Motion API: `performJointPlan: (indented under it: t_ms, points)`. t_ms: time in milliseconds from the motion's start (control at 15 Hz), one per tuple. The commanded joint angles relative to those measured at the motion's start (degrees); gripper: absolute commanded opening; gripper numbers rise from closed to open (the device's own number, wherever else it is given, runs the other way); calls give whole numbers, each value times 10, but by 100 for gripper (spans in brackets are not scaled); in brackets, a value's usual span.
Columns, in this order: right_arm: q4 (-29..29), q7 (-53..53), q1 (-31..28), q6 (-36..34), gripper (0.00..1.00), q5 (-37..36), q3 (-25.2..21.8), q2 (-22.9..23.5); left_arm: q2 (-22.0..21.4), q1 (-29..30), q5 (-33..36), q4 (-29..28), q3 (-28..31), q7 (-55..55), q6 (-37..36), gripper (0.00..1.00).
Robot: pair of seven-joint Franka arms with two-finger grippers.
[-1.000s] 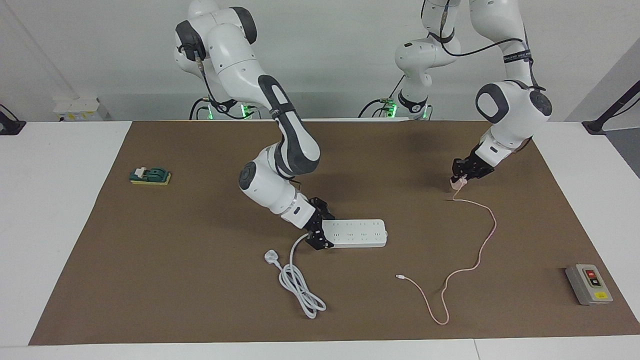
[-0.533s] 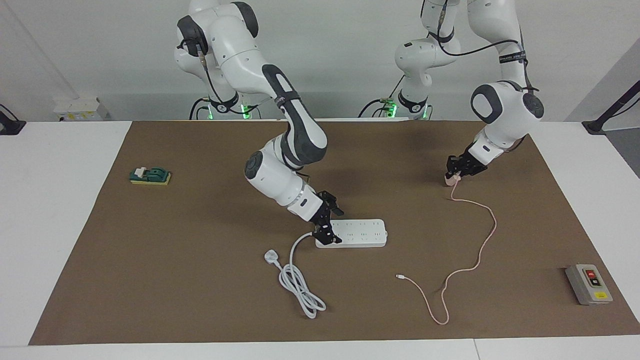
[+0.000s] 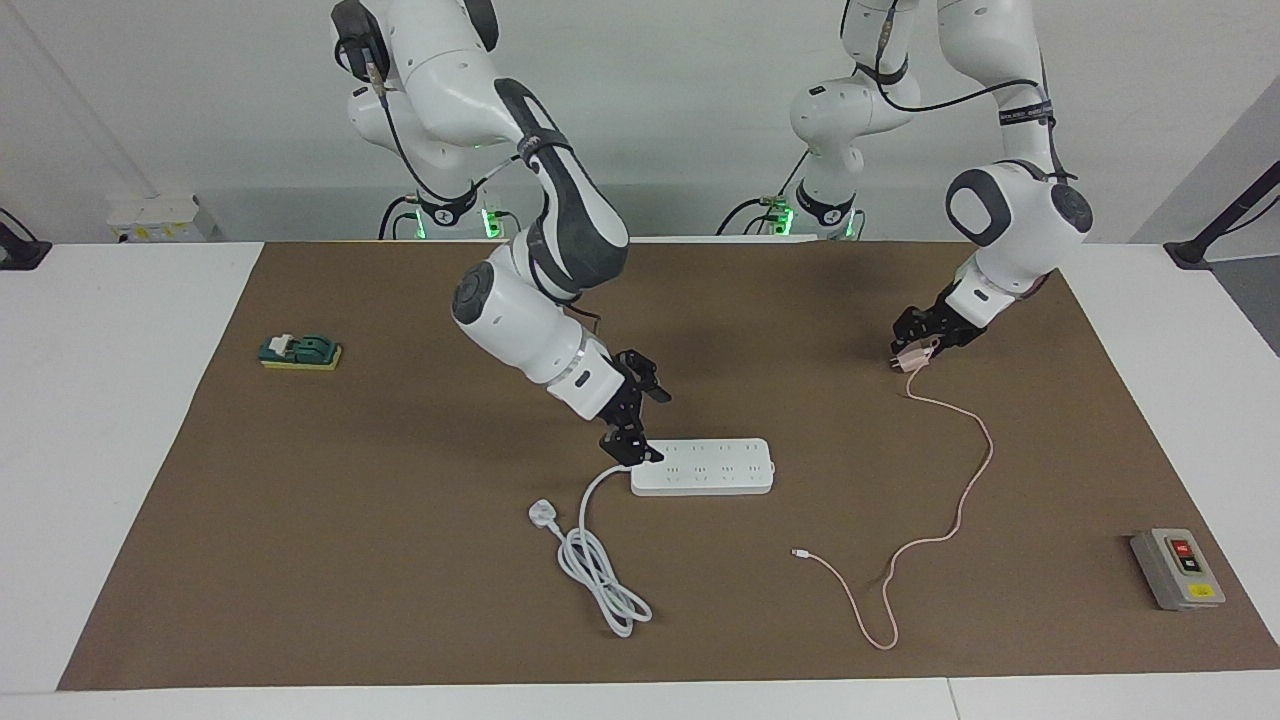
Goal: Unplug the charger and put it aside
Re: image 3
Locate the white power strip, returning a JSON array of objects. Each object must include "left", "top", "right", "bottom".
[{"left": 630, "top": 437, "right": 776, "bottom": 497}]

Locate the pink charging cable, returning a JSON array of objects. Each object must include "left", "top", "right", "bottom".
[{"left": 792, "top": 370, "right": 995, "bottom": 651}]

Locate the brown table mat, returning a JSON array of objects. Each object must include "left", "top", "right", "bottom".
[{"left": 57, "top": 240, "right": 1280, "bottom": 691}]

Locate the black stand with pole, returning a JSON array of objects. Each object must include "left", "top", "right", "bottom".
[{"left": 1163, "top": 160, "right": 1280, "bottom": 271}]

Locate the grey push-button control box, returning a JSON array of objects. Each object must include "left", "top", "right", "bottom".
[{"left": 1130, "top": 528, "right": 1227, "bottom": 612}]

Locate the white box with yellow labels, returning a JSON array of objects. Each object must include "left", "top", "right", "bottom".
[{"left": 106, "top": 194, "right": 223, "bottom": 244}]

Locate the white power cord with plug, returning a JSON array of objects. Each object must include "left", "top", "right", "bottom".
[{"left": 528, "top": 463, "right": 654, "bottom": 638}]

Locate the black left base cable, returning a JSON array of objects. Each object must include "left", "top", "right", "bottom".
[{"left": 715, "top": 150, "right": 803, "bottom": 238}]

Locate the black base cable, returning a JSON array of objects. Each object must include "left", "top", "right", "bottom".
[
  {"left": 715, "top": 150, "right": 803, "bottom": 238},
  {"left": 377, "top": 194, "right": 423, "bottom": 241}
]

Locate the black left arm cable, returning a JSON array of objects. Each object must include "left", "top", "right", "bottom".
[{"left": 858, "top": 0, "right": 1079, "bottom": 183}]

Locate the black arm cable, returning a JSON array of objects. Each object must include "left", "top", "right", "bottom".
[
  {"left": 858, "top": 0, "right": 1079, "bottom": 183},
  {"left": 362, "top": 55, "right": 523, "bottom": 207}
]

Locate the black right base cable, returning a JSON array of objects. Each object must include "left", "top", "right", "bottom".
[{"left": 377, "top": 194, "right": 423, "bottom": 241}]

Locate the green knife switch yellow base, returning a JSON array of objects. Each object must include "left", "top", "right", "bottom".
[{"left": 258, "top": 333, "right": 344, "bottom": 372}]

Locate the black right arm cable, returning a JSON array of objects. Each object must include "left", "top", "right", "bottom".
[{"left": 362, "top": 55, "right": 523, "bottom": 207}]

